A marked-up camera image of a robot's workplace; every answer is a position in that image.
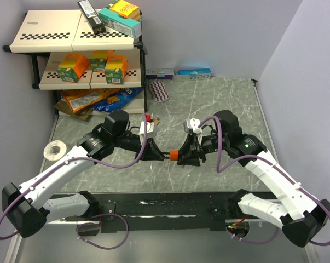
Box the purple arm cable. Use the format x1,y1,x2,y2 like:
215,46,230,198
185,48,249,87
199,115,330,245
0,113,150,249

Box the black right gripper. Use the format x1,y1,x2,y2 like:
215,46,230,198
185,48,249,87
176,133,229,167

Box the orange yellow top box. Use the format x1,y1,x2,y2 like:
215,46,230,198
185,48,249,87
106,0,141,21

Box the small brass padlock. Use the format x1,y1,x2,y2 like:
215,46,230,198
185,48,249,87
153,118,160,125

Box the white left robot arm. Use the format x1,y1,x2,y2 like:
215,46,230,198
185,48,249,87
2,110,164,238

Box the black long box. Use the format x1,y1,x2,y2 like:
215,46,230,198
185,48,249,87
78,0,106,35

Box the blue white toothpaste box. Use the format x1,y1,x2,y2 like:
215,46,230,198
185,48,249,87
173,68,211,82

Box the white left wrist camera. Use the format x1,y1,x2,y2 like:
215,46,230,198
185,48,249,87
138,113,157,140

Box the orange snack bag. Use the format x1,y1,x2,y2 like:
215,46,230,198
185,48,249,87
61,88,119,113

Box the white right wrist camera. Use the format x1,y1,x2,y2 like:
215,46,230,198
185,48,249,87
183,118,203,144

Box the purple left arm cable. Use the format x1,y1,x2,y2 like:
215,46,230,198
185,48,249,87
0,113,150,249

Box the orange green box middle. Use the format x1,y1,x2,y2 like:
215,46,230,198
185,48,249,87
89,50,114,72

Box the orange green box right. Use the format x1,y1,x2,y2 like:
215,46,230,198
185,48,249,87
105,55,128,84

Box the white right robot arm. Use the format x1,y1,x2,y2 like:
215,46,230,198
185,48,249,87
170,110,330,247

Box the orange green box left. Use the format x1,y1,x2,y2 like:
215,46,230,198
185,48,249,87
56,53,89,83

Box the brown flat packet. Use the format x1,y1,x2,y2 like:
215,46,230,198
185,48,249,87
54,100,94,121

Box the orange black padlock with keys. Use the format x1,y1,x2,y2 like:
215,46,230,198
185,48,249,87
164,150,179,161

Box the white tape roll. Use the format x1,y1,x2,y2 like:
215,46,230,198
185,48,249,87
43,140,67,162

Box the purple white toothpaste box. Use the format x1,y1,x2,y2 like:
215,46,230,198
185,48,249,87
145,68,175,80

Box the blue snack bag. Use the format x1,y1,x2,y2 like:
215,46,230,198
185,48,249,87
92,88,143,113

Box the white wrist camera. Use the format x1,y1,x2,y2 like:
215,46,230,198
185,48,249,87
138,113,157,140
183,118,203,144

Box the cream black shelf rack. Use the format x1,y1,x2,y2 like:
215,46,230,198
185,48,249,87
3,9,149,115

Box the teal white box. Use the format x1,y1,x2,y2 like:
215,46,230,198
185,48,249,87
98,8,142,39

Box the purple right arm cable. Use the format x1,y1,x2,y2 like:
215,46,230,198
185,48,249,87
199,115,330,245

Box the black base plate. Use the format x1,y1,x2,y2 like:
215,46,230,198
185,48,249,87
48,191,280,233

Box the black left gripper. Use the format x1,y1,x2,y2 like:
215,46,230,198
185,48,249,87
113,131,164,162

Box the orange green box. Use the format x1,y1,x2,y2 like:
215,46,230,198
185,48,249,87
105,55,128,84
56,53,89,83
89,50,114,72

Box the purple striped sponge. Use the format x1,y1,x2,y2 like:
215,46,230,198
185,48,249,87
148,79,170,102

